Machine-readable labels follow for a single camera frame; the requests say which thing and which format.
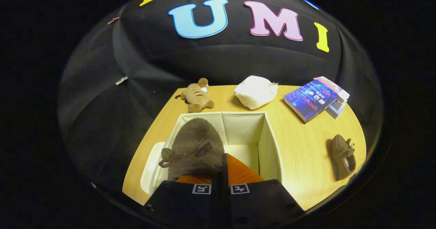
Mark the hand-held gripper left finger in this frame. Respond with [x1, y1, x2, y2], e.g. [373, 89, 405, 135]
[142, 169, 224, 229]

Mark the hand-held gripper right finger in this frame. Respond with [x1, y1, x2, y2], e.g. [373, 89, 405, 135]
[222, 153, 304, 229]

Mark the brown fuzzy shoe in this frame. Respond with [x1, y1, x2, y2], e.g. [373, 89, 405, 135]
[158, 118, 225, 182]
[331, 134, 357, 181]

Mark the grey fabric storage box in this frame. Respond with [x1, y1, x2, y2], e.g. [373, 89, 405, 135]
[150, 111, 283, 195]

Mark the brown striped plush toy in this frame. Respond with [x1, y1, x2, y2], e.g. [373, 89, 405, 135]
[175, 78, 215, 113]

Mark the white plush toy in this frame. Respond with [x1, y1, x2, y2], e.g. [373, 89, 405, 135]
[234, 75, 279, 110]

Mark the dark blue book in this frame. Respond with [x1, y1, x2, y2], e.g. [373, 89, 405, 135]
[283, 79, 338, 124]

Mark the light blue book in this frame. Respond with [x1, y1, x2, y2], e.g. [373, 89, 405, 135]
[325, 103, 346, 120]

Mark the grey spine book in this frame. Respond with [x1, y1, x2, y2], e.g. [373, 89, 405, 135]
[330, 96, 349, 110]

